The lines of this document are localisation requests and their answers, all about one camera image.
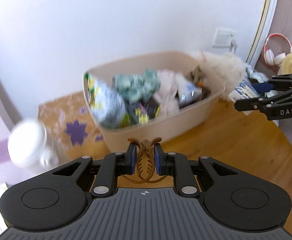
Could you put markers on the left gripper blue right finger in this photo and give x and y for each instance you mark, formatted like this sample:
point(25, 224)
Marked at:
point(176, 165)

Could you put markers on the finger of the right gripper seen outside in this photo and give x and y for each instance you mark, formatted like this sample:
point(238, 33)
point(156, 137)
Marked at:
point(264, 87)

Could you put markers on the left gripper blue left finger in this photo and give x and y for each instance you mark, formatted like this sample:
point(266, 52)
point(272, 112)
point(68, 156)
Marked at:
point(112, 166)

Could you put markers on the blue white tissue pack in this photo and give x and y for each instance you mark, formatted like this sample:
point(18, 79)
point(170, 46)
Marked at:
point(243, 91)

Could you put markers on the brown fishbone hair clip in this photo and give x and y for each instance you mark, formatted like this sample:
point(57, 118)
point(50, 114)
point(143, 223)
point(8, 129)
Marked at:
point(145, 162)

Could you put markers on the silver green chip bag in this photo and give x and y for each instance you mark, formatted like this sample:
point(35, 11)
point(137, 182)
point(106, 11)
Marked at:
point(105, 104)

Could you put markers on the black star print box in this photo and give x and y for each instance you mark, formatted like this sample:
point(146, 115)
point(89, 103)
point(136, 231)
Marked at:
point(143, 111)

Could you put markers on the beige purple knit sock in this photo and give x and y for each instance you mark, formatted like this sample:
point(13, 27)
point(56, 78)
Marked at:
point(166, 94)

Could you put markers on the clear bag of cotton swabs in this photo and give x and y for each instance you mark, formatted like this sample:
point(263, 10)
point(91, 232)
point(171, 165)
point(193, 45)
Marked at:
point(187, 91)

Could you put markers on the green plaid scrunchie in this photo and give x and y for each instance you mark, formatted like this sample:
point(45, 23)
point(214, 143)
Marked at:
point(137, 87)

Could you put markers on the striped light blue cloth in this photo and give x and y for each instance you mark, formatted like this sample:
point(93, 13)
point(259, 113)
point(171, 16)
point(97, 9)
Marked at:
point(254, 77)

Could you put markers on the pink white headphones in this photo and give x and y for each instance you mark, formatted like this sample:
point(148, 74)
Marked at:
point(276, 47)

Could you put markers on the beige plastic storage bin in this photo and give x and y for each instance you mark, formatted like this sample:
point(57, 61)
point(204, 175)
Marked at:
point(168, 126)

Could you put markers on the white fluffy plush toy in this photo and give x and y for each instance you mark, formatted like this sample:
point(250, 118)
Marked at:
point(227, 67)

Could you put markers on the purple flower placemat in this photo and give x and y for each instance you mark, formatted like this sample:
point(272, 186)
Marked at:
point(69, 122)

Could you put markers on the white thermos bottle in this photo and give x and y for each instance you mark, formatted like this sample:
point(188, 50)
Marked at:
point(31, 146)

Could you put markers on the white wall socket panel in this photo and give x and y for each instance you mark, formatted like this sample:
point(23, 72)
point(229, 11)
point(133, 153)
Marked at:
point(223, 38)

